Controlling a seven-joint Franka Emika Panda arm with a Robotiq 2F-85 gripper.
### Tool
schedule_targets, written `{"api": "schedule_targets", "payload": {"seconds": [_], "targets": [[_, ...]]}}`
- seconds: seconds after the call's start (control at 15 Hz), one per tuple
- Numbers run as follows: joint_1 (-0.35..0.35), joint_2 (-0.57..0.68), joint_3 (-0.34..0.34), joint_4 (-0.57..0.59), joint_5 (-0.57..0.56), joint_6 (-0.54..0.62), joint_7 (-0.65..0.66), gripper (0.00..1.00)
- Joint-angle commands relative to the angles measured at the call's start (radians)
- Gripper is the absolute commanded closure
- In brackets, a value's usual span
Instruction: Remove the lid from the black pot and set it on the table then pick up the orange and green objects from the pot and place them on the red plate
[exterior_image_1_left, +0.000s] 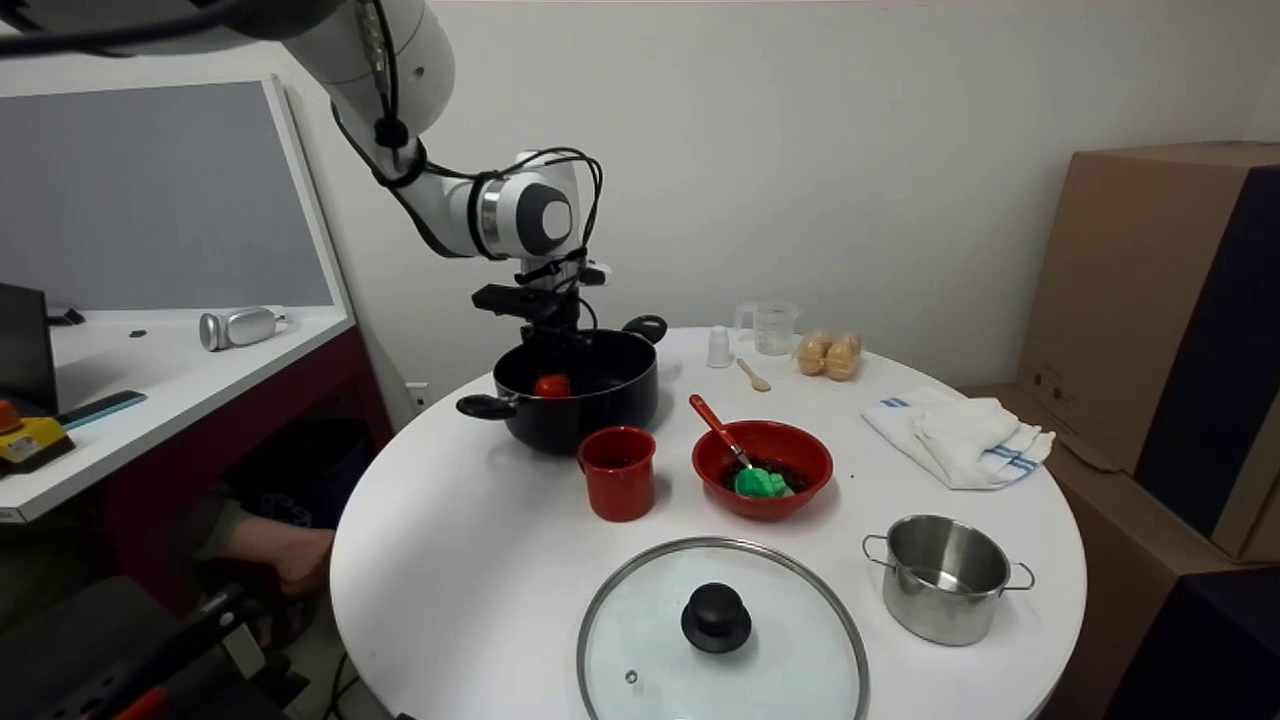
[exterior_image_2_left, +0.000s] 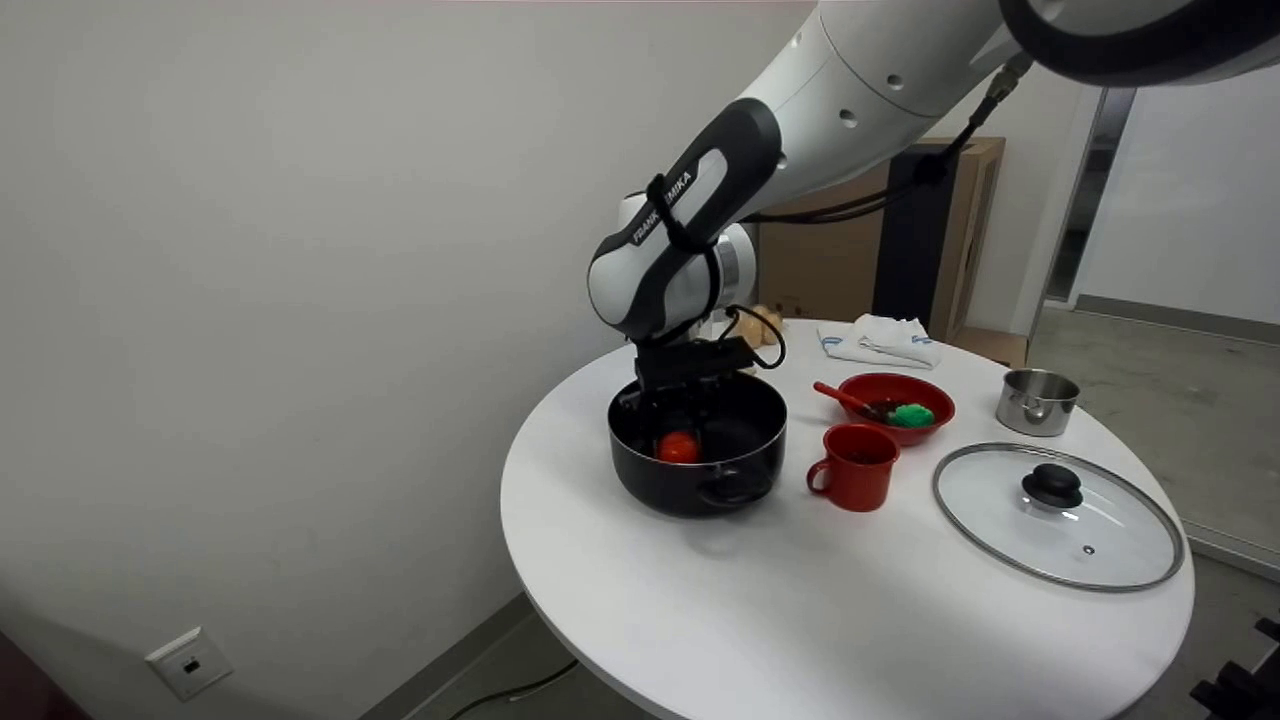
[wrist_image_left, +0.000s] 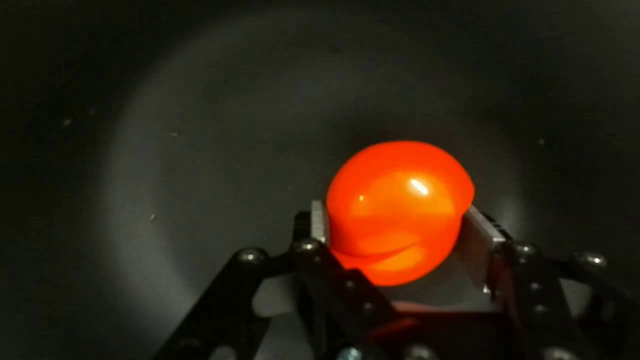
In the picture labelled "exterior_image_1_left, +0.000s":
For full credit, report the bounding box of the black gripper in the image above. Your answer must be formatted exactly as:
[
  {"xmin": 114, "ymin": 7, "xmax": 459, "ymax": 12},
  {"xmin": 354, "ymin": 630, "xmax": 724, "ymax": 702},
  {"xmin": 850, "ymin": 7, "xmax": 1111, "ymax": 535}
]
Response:
[{"xmin": 468, "ymin": 262, "xmax": 618, "ymax": 382}]

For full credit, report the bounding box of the black cooking pot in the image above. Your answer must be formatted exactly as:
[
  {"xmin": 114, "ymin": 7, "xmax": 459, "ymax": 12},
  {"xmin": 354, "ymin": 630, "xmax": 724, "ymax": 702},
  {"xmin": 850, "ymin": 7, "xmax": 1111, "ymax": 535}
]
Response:
[{"xmin": 453, "ymin": 311, "xmax": 672, "ymax": 460}]

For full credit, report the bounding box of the green toy vegetable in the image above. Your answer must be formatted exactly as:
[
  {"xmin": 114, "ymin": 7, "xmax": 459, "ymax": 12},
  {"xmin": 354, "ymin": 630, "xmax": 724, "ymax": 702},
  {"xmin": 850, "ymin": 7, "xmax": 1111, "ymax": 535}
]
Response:
[{"xmin": 729, "ymin": 455, "xmax": 798, "ymax": 510}]

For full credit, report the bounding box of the glass lid with black knob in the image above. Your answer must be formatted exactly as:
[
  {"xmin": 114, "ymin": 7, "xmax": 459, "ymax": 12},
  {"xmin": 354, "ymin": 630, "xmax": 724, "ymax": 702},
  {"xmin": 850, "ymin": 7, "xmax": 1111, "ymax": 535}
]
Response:
[{"xmin": 572, "ymin": 533, "xmax": 874, "ymax": 720}]

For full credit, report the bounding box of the small stainless steel pot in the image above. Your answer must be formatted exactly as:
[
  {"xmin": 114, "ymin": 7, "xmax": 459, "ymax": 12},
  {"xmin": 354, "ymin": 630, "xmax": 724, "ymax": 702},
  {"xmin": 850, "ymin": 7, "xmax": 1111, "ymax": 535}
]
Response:
[{"xmin": 857, "ymin": 513, "xmax": 1042, "ymax": 651}]

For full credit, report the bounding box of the red mug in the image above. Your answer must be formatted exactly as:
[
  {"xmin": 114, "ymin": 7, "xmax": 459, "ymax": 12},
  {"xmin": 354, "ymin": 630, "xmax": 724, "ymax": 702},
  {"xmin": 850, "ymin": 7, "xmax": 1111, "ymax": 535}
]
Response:
[{"xmin": 572, "ymin": 426, "xmax": 660, "ymax": 523}]

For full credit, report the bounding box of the red spoon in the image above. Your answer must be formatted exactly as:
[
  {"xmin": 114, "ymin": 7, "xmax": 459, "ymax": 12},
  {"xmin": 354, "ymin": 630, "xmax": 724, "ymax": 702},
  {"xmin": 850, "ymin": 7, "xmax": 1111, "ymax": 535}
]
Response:
[{"xmin": 685, "ymin": 393, "xmax": 764, "ymax": 482}]

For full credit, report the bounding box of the clear measuring cup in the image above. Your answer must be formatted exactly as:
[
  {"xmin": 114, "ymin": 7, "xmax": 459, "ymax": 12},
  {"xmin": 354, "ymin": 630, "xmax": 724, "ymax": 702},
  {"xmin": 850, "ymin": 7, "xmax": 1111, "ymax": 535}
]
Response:
[{"xmin": 734, "ymin": 300, "xmax": 809, "ymax": 361}]

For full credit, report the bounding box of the red bowl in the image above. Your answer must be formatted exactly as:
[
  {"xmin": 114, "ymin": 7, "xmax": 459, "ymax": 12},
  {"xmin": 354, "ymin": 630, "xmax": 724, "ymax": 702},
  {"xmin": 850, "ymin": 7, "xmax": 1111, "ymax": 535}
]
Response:
[{"xmin": 689, "ymin": 415, "xmax": 840, "ymax": 523}]

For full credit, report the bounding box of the silver cylindrical object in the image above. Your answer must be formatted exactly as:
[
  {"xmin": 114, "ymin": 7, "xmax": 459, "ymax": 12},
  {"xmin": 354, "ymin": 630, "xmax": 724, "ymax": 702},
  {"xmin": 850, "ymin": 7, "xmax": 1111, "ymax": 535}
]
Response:
[{"xmin": 197, "ymin": 304, "xmax": 292, "ymax": 357}]

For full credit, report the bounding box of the tan rounded object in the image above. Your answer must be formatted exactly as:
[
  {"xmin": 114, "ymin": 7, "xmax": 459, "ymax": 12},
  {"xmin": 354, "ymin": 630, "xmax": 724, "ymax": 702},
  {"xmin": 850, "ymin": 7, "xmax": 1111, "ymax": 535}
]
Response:
[{"xmin": 199, "ymin": 513, "xmax": 342, "ymax": 599}]

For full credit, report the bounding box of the white desk with red side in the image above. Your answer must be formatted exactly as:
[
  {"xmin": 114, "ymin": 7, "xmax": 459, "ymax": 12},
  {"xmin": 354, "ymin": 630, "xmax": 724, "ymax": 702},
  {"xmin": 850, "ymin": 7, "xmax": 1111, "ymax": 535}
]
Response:
[{"xmin": 0, "ymin": 300, "xmax": 394, "ymax": 622}]

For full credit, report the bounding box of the white cloth with blue print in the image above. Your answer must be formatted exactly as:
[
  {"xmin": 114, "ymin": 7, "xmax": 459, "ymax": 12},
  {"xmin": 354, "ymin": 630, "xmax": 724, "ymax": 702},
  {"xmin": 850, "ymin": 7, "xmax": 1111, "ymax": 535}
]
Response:
[{"xmin": 857, "ymin": 389, "xmax": 1061, "ymax": 495}]

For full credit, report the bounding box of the grey partition board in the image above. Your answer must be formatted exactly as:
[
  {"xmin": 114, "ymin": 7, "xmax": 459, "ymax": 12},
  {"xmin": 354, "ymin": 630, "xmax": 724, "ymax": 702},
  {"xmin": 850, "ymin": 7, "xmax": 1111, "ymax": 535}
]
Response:
[{"xmin": 0, "ymin": 73, "xmax": 359, "ymax": 319}]

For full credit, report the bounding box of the flat black ruler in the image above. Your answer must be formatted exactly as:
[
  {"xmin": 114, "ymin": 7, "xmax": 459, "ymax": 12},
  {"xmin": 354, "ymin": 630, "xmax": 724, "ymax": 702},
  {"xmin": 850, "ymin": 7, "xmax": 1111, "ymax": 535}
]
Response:
[{"xmin": 57, "ymin": 384, "xmax": 151, "ymax": 433}]

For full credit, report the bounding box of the black monitor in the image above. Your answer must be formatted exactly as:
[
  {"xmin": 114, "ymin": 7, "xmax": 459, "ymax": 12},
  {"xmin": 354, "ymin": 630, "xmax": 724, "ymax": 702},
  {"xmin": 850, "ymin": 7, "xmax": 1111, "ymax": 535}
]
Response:
[{"xmin": 0, "ymin": 280, "xmax": 64, "ymax": 420}]

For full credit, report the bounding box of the yellow and black device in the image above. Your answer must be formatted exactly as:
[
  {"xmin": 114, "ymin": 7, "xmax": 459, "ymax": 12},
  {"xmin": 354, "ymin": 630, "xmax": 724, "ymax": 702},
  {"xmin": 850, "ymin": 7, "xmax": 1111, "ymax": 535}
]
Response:
[{"xmin": 0, "ymin": 398, "xmax": 81, "ymax": 482}]

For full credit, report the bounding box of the black chair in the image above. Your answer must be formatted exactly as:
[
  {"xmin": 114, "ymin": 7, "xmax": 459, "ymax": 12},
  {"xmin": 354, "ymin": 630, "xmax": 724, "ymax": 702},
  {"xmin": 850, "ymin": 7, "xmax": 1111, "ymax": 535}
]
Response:
[{"xmin": 0, "ymin": 570, "xmax": 311, "ymax": 720}]

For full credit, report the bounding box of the large cardboard box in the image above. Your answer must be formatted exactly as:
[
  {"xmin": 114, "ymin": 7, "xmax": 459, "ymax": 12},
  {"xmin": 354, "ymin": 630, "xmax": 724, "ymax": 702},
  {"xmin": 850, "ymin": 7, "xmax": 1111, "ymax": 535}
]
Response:
[{"xmin": 1015, "ymin": 142, "xmax": 1280, "ymax": 573}]

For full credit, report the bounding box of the tall black panel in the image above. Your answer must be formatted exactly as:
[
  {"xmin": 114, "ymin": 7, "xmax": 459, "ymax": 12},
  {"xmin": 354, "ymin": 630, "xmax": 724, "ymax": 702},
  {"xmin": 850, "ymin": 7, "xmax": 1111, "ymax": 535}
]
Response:
[{"xmin": 1132, "ymin": 164, "xmax": 1280, "ymax": 540}]

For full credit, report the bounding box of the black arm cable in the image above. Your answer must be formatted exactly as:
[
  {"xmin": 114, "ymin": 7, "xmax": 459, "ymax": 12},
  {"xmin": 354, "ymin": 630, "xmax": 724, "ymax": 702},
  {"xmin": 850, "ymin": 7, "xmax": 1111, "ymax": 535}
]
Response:
[{"xmin": 326, "ymin": 0, "xmax": 611, "ymax": 265}]

